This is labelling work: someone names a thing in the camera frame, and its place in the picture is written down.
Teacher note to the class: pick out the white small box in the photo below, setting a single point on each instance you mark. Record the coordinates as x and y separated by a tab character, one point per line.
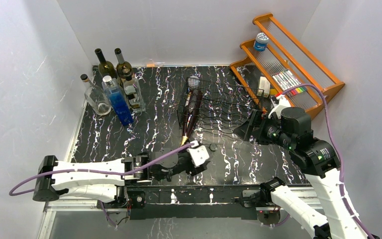
264	86

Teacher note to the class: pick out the orange wooden shelf rack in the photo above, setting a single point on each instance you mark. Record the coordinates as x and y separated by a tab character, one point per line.
286	52

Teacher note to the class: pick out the blue clear glass bottle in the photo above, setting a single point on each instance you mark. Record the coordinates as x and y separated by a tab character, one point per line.
116	98

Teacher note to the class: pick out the blue white lidded jar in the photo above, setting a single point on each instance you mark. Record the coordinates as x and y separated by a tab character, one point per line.
261	42

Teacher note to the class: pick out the small clear plastic cup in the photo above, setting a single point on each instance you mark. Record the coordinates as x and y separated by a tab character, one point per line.
193	82

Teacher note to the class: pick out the pack of coloured markers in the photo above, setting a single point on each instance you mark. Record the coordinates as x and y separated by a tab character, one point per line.
286	79

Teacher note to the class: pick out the black wire wine rack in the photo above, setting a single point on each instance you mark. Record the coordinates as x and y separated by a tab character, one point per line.
225	105

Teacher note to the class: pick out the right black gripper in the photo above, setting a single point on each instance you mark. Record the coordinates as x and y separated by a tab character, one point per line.
257	118

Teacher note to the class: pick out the clear bottle white gold label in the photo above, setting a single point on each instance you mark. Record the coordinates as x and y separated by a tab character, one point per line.
96	97

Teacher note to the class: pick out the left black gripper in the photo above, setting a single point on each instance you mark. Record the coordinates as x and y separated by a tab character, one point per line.
190	170

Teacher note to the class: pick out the dark green white-label wine bottle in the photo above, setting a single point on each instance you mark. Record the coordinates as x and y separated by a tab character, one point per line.
105	68

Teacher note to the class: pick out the green silver-foil wine bottle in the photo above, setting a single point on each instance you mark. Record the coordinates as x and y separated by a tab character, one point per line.
123	68

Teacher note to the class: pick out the yellow black small item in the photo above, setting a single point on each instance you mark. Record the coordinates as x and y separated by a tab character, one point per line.
273	92

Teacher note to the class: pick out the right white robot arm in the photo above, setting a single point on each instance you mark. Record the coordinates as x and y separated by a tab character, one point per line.
318	161

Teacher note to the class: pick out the clear bottle black gold label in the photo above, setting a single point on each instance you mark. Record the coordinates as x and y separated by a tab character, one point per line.
133	93

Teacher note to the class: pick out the dark red gold-foil wine bottle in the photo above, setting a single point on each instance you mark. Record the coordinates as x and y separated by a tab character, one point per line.
190	113

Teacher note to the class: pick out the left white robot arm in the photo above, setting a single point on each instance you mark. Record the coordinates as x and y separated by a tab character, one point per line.
108	181

